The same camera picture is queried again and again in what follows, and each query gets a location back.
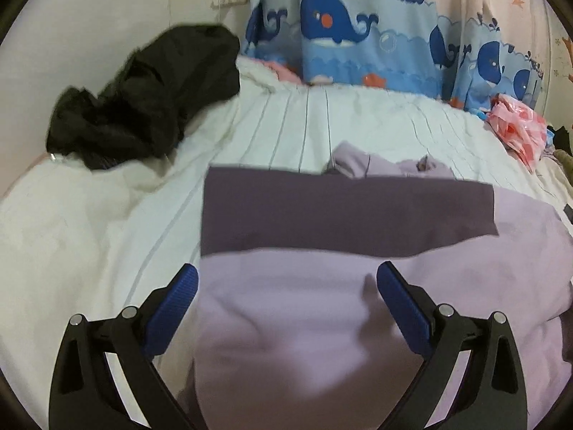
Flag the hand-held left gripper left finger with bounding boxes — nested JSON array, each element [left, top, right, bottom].
[[48, 263, 200, 430]]

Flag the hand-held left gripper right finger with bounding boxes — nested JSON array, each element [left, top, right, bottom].
[[375, 261, 527, 430]]

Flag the lilac and dark purple garment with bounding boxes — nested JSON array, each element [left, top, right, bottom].
[[175, 141, 573, 430]]

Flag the white striped bed sheet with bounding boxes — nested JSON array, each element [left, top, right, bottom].
[[0, 56, 573, 430]]

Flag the black garment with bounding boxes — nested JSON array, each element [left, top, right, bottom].
[[46, 24, 241, 171]]

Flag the pink plastic bag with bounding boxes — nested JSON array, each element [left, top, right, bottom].
[[486, 94, 549, 173]]

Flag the dark cloth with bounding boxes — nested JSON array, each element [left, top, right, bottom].
[[547, 124, 573, 153]]

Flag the pink cloth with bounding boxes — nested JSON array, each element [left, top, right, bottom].
[[255, 57, 305, 85]]

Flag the blue whale print curtain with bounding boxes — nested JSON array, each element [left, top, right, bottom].
[[242, 0, 544, 113]]

